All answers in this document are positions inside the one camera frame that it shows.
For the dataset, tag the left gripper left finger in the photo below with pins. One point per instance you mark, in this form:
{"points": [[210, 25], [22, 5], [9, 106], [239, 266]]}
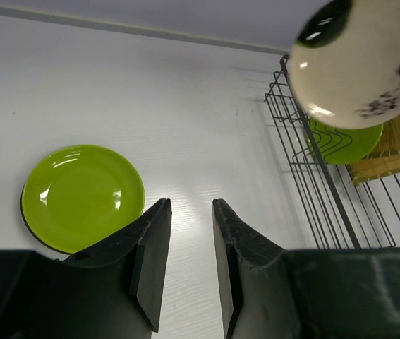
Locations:
{"points": [[112, 289]]}

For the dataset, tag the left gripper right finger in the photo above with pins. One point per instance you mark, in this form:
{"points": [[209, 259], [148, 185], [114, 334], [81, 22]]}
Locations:
{"points": [[268, 292]]}

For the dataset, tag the green plate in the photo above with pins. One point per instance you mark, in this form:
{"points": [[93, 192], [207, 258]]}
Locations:
{"points": [[79, 195], [344, 146]]}

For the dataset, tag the square bamboo tray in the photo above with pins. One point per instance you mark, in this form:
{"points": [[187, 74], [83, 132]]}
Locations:
{"points": [[374, 167]]}

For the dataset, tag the cream white plate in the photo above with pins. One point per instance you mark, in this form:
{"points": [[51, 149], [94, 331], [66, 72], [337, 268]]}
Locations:
{"points": [[344, 64]]}

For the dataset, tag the black wire dish rack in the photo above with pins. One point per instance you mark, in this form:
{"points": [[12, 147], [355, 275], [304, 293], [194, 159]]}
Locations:
{"points": [[335, 213]]}

